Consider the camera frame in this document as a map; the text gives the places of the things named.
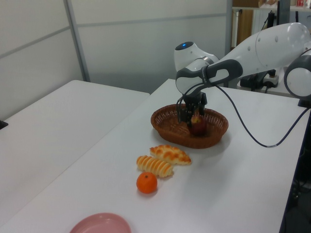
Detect grey emergency stop box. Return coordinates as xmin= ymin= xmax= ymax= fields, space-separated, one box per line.
xmin=263 ymin=69 xmax=280 ymax=88

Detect brown cardboard panel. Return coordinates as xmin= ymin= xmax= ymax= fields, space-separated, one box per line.
xmin=237 ymin=9 xmax=254 ymax=46

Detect toy orange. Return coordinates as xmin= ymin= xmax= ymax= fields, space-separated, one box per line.
xmin=136 ymin=171 xmax=158 ymax=194

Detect striped toy bread roll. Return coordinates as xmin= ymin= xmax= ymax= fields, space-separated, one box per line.
xmin=136 ymin=155 xmax=175 ymax=178

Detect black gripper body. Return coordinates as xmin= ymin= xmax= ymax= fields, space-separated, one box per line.
xmin=183 ymin=91 xmax=203 ymax=110

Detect red toy apple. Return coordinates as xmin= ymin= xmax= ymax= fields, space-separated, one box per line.
xmin=189 ymin=116 xmax=207 ymax=136

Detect pink plate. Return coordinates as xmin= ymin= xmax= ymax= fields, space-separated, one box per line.
xmin=69 ymin=213 xmax=132 ymax=233

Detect black power strip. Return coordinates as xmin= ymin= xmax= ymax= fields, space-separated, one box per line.
xmin=240 ymin=74 xmax=268 ymax=88

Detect braided toy bread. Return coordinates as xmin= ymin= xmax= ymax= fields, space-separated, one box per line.
xmin=149 ymin=145 xmax=192 ymax=166

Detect brown woven basket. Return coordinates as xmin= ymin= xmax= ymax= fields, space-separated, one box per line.
xmin=150 ymin=103 xmax=229 ymax=150

